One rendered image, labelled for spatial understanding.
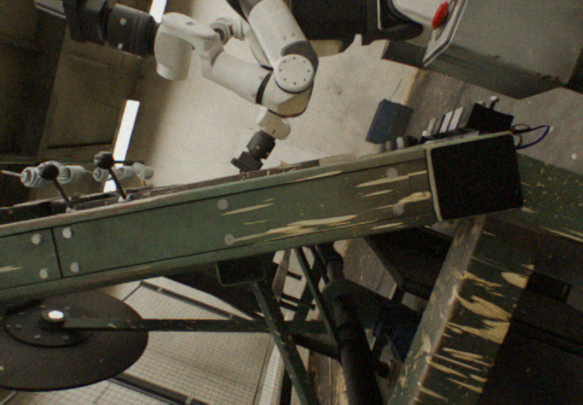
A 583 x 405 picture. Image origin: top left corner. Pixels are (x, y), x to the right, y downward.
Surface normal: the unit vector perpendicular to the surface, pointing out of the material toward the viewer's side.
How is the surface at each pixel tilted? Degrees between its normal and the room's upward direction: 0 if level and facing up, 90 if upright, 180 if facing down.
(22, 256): 90
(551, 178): 90
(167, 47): 106
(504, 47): 90
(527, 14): 90
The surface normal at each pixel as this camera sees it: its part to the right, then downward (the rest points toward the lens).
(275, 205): -0.04, 0.06
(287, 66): 0.07, -0.26
